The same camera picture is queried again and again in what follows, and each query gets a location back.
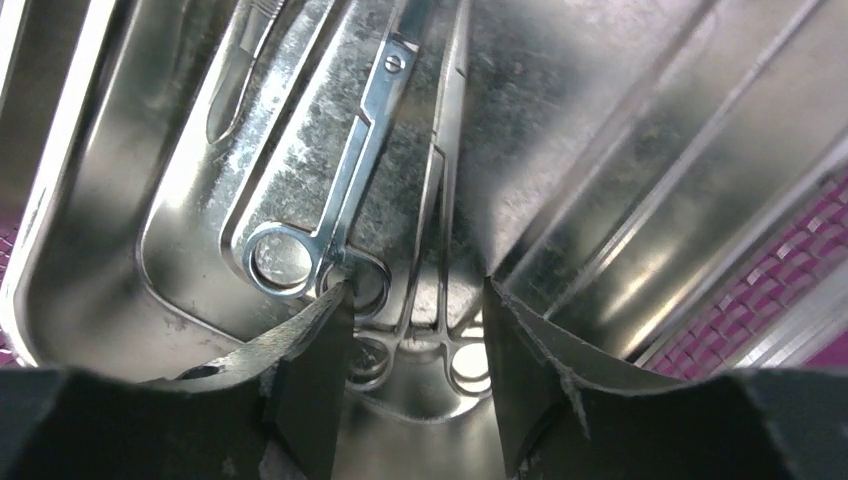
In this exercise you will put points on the steel two-compartment tray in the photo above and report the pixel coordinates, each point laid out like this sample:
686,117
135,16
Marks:
684,137

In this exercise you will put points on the steel surgical scissors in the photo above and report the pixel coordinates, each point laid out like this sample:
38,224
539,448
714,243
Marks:
327,245

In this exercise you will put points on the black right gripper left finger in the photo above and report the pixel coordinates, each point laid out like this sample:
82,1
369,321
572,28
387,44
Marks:
270,409

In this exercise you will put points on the maroon cloth wrap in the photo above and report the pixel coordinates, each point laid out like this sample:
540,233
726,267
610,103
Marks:
765,317

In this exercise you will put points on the steel hemostat clamp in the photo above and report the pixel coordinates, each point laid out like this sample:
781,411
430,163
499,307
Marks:
442,338

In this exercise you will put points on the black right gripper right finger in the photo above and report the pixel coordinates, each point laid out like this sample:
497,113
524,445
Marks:
568,410

